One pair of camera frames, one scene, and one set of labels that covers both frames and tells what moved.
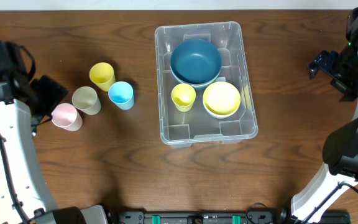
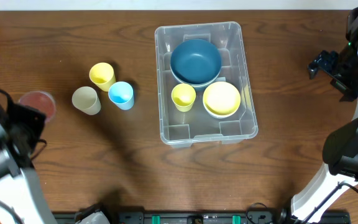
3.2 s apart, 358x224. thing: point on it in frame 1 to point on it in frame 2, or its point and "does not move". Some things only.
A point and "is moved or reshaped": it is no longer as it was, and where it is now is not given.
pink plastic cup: x=66 y=117 is moved or reshaped
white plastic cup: x=86 y=99 does not move
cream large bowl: x=195 y=84 does not move
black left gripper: x=49 y=94 to x=30 y=121
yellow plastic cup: x=102 y=75 does not move
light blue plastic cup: x=121 y=93 does not move
